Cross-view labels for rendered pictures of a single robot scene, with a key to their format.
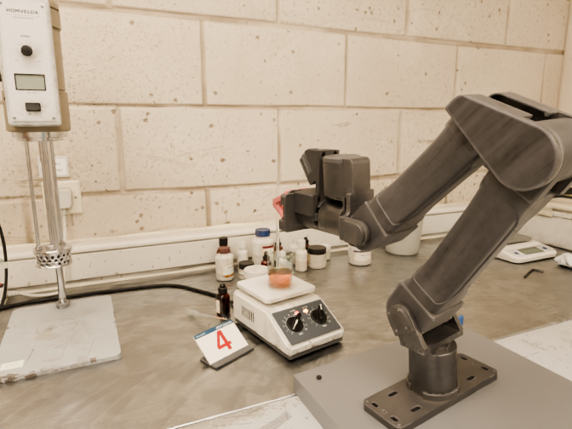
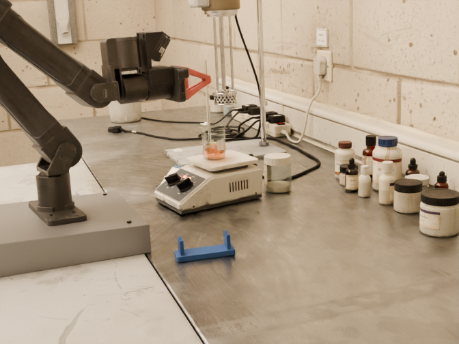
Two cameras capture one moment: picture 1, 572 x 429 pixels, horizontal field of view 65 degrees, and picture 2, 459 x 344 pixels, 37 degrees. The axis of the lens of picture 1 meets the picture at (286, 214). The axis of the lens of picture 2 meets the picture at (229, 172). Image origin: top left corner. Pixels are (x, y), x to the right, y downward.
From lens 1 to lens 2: 1.72 m
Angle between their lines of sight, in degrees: 92
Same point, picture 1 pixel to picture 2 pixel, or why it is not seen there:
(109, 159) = (345, 34)
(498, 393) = (33, 224)
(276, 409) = not seen: hidden behind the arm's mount
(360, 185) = (104, 59)
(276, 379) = (134, 199)
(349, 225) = not seen: hidden behind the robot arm
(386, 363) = (102, 206)
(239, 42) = not seen: outside the picture
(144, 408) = (122, 177)
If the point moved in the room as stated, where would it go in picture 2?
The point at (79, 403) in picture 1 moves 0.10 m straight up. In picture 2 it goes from (135, 167) to (132, 130)
